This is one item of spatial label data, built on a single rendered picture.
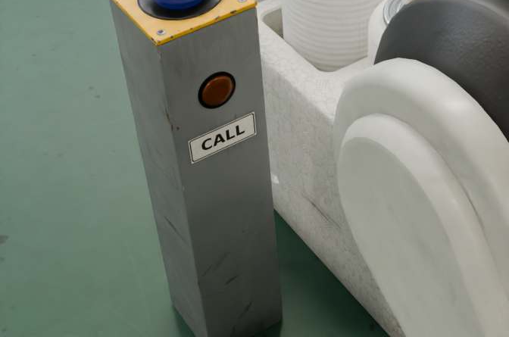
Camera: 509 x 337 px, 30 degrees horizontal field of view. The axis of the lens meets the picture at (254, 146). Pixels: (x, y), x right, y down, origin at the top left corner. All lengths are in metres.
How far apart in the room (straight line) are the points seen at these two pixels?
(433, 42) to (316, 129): 0.41
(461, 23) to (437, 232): 0.07
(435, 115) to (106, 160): 0.69
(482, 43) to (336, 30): 0.44
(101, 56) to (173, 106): 0.51
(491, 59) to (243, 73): 0.32
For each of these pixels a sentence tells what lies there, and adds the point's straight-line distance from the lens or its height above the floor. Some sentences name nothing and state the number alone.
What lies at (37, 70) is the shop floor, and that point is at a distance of 1.10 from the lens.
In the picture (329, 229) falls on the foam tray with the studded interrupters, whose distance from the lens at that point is 0.79.
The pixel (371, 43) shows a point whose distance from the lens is 0.67.
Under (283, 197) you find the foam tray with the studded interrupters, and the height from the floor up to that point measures 0.03.
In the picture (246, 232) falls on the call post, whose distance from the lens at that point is 0.70.
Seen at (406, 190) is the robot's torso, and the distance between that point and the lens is 0.31.
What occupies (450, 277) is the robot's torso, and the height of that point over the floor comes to 0.40.
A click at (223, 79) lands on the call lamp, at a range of 0.60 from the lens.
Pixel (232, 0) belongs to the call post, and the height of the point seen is 0.31.
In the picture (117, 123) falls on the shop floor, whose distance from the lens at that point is 1.00.
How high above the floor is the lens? 0.64
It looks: 42 degrees down
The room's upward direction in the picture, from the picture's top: 6 degrees counter-clockwise
